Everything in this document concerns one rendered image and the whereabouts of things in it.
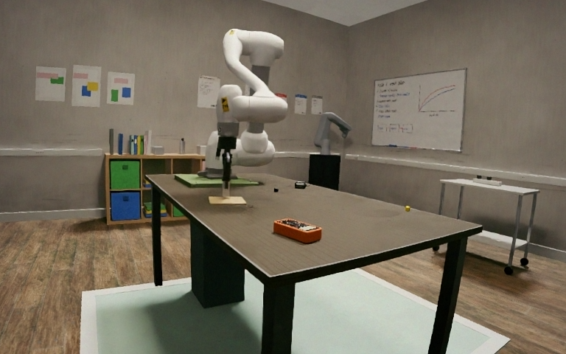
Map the beige square mat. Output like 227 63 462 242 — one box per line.
209 197 246 204

